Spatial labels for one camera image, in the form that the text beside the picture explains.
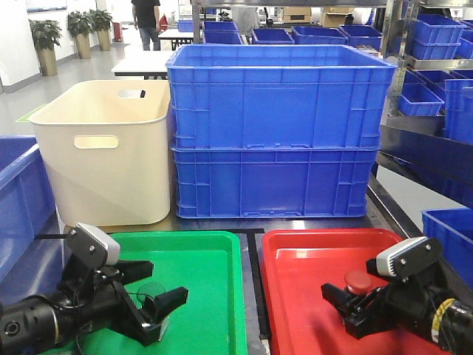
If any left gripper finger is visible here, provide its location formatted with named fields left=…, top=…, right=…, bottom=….
left=110, top=260, right=154, bottom=285
left=125, top=287, right=188, bottom=346

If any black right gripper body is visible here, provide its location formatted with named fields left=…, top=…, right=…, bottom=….
left=365, top=277, right=455, bottom=333

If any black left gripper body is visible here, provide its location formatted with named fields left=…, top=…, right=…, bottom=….
left=57, top=254, right=149, bottom=334

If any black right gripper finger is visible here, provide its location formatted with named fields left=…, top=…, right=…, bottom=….
left=321, top=283, right=373, bottom=339

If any red mushroom push button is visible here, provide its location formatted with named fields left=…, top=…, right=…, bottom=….
left=344, top=270, right=372, bottom=295

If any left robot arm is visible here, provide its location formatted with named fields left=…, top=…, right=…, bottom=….
left=1, top=257, right=188, bottom=354

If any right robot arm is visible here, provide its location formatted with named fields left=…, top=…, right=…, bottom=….
left=321, top=271, right=472, bottom=354

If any green tray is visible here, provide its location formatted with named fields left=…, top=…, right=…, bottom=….
left=55, top=230, right=248, bottom=355

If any blue bin left edge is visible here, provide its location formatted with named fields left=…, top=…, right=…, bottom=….
left=0, top=135, right=57, bottom=285

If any blue bin edge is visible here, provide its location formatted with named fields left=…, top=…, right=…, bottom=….
left=0, top=135, right=57, bottom=285
left=421, top=207, right=472, bottom=288

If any red tray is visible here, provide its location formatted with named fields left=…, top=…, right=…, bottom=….
left=262, top=228, right=443, bottom=354

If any blue bin right edge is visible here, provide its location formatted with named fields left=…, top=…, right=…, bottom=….
left=421, top=207, right=472, bottom=288

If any stacked blue crate lower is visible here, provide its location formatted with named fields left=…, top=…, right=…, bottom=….
left=172, top=146, right=378, bottom=218

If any stacked blue crate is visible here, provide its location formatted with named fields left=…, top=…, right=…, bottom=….
left=172, top=146, right=378, bottom=218
left=166, top=44, right=396, bottom=149

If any cream plastic basket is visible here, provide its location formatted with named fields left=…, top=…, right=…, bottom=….
left=30, top=80, right=171, bottom=226

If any stacked blue crate upper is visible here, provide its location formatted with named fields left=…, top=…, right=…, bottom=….
left=166, top=44, right=396, bottom=149

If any person in dark clothes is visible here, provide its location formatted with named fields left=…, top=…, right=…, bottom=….
left=131, top=0, right=160, bottom=51

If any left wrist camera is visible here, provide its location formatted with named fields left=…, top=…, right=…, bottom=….
left=66, top=223, right=120, bottom=270

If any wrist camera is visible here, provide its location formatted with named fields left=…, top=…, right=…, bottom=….
left=366, top=237, right=443, bottom=278
left=66, top=223, right=120, bottom=270

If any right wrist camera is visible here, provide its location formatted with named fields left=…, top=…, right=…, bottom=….
left=366, top=237, right=443, bottom=278

